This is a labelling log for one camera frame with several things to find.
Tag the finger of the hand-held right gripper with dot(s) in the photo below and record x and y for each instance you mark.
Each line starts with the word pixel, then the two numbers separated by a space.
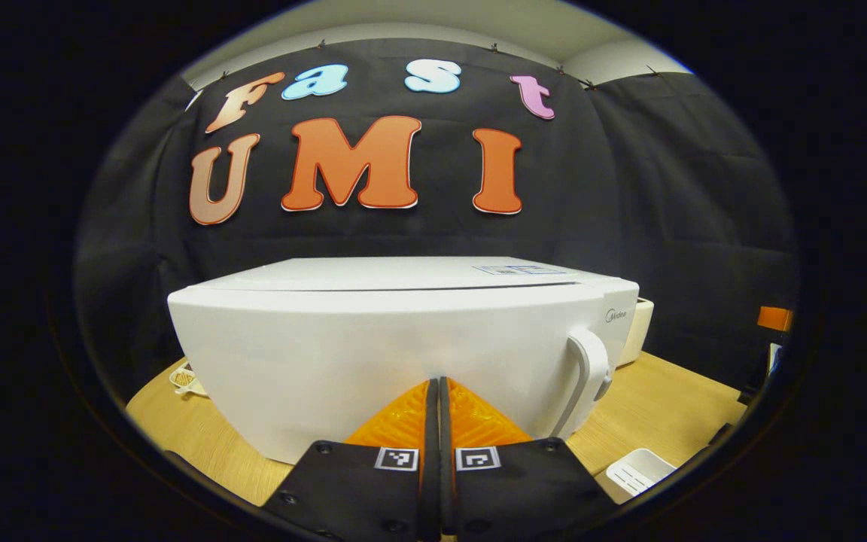
pixel 774 318

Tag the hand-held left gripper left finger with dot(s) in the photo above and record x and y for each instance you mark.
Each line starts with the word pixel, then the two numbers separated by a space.
pixel 373 489

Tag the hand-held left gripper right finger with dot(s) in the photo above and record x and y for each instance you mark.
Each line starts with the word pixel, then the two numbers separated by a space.
pixel 509 489

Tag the white microwave oven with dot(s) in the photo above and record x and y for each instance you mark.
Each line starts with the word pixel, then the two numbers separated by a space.
pixel 403 339

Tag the white plastic tray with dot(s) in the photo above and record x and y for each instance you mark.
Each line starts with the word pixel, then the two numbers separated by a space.
pixel 640 470

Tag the white toaster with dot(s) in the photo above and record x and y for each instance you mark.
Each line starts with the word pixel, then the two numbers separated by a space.
pixel 640 331

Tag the black backdrop cloth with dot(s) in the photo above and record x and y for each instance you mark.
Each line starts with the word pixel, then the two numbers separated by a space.
pixel 629 188

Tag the white divided snack dish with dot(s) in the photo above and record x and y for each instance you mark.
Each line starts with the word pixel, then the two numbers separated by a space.
pixel 184 379

